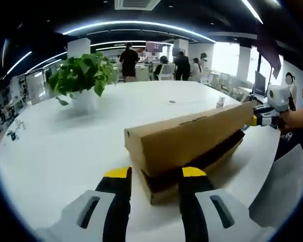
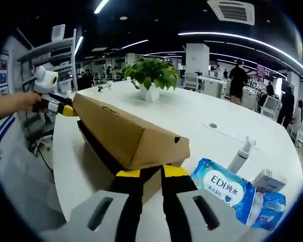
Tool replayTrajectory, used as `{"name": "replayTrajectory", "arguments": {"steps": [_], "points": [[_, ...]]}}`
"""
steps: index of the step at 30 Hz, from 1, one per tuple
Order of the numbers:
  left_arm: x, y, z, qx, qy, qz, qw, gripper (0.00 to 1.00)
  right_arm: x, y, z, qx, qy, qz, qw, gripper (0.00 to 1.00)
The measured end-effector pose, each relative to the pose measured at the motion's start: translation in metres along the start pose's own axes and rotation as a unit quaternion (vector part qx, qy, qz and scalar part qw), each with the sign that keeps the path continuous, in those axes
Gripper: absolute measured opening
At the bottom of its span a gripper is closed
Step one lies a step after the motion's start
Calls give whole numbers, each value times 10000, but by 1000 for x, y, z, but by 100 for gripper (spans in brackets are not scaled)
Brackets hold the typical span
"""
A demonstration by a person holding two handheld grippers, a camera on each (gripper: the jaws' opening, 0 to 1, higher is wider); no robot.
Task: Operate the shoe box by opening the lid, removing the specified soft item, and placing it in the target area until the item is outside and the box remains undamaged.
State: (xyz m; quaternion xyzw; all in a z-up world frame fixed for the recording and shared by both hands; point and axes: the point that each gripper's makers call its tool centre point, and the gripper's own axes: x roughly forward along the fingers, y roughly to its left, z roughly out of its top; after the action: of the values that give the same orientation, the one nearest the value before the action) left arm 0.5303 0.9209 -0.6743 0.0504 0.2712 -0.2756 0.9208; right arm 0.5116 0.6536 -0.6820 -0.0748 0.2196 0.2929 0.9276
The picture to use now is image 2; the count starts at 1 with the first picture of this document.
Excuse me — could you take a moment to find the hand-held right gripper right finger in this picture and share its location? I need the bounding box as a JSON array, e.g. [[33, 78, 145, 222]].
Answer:
[[161, 164, 243, 242]]

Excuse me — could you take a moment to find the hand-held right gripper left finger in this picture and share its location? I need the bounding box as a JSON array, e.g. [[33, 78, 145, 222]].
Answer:
[[70, 169, 144, 242]]

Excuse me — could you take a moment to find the blue wet wipes pack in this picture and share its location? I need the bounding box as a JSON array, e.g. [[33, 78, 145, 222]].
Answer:
[[190, 158, 257, 226]]

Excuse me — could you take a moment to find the brown cardboard shoe box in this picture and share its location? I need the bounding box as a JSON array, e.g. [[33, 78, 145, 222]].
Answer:
[[72, 92, 190, 202]]

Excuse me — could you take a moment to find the white carton box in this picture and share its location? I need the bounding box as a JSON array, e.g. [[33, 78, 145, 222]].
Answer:
[[252, 168, 286, 194]]

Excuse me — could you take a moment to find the person's left hand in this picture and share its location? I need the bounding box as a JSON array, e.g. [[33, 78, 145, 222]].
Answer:
[[14, 91, 42, 110]]

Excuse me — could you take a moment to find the grey metal storage shelf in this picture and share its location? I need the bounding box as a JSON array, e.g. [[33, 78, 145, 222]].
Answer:
[[17, 27, 78, 94]]

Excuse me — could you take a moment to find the white storage bin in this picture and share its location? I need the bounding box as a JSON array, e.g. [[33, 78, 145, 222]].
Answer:
[[52, 24, 66, 42]]

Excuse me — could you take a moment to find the small white tube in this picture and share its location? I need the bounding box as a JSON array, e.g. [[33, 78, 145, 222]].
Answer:
[[227, 135, 257, 174]]

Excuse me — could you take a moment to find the white table power strip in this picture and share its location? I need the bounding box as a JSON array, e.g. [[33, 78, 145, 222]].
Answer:
[[202, 123, 260, 151]]

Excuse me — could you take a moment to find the straight ceiling light strip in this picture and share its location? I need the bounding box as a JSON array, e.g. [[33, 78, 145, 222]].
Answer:
[[93, 0, 109, 14]]

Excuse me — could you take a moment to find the green potted plant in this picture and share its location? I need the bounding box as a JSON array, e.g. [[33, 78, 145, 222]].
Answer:
[[122, 57, 179, 102]]

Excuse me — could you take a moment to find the light blue plastic packet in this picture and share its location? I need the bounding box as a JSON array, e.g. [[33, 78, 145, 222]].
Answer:
[[251, 188, 286, 232]]

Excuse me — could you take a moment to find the white mesh office chair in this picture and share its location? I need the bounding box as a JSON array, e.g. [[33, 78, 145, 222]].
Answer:
[[185, 72, 200, 89], [261, 95, 281, 119]]

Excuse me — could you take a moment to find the white square pillar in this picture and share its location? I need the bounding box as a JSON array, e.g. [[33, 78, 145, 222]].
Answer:
[[185, 43, 210, 76]]

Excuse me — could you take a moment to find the long curved ceiling light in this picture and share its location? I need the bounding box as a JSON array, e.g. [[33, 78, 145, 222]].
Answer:
[[178, 31, 303, 74]]

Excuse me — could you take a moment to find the ceiling air conditioner vent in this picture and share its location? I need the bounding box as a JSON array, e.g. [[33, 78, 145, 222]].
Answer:
[[207, 0, 255, 26]]

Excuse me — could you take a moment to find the wall poster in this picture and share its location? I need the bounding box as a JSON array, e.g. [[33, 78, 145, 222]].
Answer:
[[0, 54, 10, 96]]

